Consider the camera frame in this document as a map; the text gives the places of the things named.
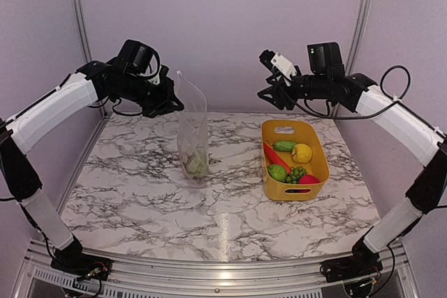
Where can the green toy pepper front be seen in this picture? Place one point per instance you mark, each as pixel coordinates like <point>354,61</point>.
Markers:
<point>277,172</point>

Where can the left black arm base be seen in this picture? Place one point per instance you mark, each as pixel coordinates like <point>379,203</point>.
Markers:
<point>84,266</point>

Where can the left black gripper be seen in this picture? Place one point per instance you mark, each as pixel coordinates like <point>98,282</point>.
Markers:
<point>165,104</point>

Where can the aluminium frame post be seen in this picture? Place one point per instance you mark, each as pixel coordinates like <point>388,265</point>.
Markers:
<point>358,32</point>
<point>80,23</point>

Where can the green toy pepper back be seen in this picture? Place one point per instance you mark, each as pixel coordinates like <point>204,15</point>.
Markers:
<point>195,165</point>

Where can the left white sensor box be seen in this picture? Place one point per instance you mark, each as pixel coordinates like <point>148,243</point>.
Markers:
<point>156,80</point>

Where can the red toy fruit front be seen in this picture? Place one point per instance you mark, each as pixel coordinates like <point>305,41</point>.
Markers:
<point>308,179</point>

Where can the green toy bitter gourd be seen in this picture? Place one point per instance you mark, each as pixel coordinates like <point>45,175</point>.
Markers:
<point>284,146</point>

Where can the clear zip top bag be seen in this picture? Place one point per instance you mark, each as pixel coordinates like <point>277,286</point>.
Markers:
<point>192,132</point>

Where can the yellow plastic basket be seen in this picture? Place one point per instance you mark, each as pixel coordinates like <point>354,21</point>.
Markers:
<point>299,132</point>

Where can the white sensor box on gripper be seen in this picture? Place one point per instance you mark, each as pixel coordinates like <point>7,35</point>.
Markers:
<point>280,67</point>

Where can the green toy grapes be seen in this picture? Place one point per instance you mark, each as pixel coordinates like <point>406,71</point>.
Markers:
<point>295,175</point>

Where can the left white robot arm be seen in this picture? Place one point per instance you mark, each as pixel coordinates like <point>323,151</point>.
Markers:
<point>90,84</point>

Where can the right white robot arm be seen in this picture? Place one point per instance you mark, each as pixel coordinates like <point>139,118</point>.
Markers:
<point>362,95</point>

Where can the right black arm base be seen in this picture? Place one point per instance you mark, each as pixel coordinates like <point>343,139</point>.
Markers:
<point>349,267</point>

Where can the aluminium front rail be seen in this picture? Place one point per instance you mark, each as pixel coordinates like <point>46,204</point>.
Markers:
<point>133,276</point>

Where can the green toy pepper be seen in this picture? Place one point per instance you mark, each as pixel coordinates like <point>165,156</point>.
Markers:
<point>277,172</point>
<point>195,165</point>

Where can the yellow toy lemon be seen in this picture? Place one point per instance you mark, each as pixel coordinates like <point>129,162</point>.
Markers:
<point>301,153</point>

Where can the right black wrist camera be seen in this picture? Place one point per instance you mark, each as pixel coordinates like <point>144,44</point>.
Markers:
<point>326,59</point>

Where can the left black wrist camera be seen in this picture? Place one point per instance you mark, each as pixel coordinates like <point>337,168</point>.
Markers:
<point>138,56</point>

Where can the left aluminium frame post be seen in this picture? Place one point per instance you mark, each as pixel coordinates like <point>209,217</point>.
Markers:
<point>80,23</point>

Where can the right aluminium frame post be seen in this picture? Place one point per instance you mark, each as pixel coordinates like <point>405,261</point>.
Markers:
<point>358,32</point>

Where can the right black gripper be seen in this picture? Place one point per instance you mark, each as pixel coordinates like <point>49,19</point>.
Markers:
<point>281,97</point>

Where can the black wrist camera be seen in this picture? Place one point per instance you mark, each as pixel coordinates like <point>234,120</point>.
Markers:
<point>138,56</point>
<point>326,59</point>

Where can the orange toy carrot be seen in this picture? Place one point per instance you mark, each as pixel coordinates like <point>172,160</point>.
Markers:
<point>274,159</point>

